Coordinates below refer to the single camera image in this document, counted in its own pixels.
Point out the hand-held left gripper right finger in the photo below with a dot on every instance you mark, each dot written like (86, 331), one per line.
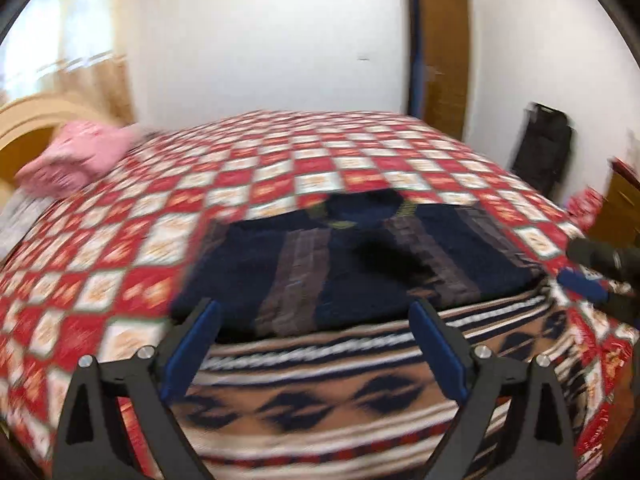
(440, 350)

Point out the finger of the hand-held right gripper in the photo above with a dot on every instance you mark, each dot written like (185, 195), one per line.
(582, 285)
(595, 255)

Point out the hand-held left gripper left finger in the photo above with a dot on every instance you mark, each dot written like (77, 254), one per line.
(192, 350)

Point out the navy knit sweater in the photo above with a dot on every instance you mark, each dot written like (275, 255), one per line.
(350, 265)

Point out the red printed cloth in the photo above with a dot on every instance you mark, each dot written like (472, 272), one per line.
(585, 207)

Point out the wooden cabinet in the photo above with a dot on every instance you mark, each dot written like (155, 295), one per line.
(620, 205)

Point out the black bag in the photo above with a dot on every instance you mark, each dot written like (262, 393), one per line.
(542, 150)

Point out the red checkered bear bedspread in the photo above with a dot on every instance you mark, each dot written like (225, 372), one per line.
(125, 240)

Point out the grey cloth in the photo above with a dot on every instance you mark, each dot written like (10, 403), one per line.
(17, 225)

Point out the pink quilt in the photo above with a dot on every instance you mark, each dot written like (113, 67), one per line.
(80, 155)

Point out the brown wooden door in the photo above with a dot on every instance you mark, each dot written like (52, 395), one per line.
(445, 60)

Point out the wooden headboard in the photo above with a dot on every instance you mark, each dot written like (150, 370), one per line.
(25, 125)

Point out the beige curtain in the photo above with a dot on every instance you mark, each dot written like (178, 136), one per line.
(117, 75)

